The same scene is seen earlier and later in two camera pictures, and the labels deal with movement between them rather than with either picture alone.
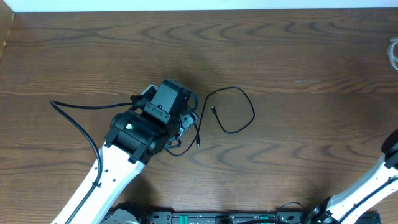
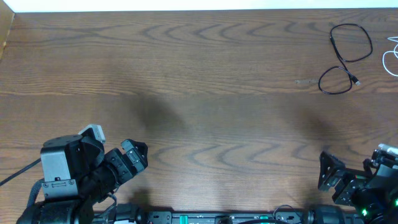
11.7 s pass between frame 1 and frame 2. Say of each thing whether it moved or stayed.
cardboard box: stayed
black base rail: stayed
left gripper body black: moved
